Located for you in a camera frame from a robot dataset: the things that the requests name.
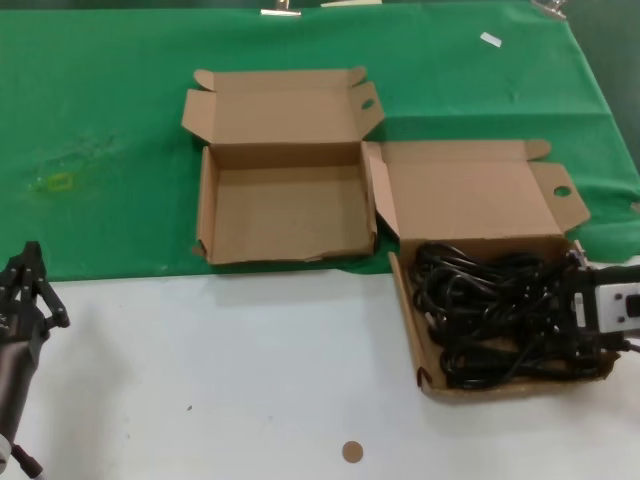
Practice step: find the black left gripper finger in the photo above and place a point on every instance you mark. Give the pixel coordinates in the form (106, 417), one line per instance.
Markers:
(50, 300)
(15, 275)

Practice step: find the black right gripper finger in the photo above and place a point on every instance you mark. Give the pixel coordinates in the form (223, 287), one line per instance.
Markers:
(576, 259)
(582, 342)

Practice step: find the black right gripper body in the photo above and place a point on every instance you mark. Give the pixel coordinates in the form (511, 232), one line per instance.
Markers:
(567, 285)

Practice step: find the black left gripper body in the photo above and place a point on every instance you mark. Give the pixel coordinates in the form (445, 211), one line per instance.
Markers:
(17, 322)

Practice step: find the open brown cardboard box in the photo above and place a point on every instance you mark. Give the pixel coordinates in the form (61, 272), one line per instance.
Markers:
(465, 190)
(285, 215)

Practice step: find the yellow rubber band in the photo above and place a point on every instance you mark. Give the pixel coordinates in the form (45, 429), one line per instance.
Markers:
(52, 183)

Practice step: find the green tablecloth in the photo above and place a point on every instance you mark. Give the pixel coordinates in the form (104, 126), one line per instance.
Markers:
(100, 100)

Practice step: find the round brown cardboard disc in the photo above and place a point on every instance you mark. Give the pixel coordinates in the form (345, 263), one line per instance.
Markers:
(352, 452)

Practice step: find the beige flat strip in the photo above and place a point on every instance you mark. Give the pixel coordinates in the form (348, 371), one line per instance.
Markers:
(350, 3)

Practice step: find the silver right wrist mount block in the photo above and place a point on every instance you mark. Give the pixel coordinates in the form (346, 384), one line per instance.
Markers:
(615, 320)

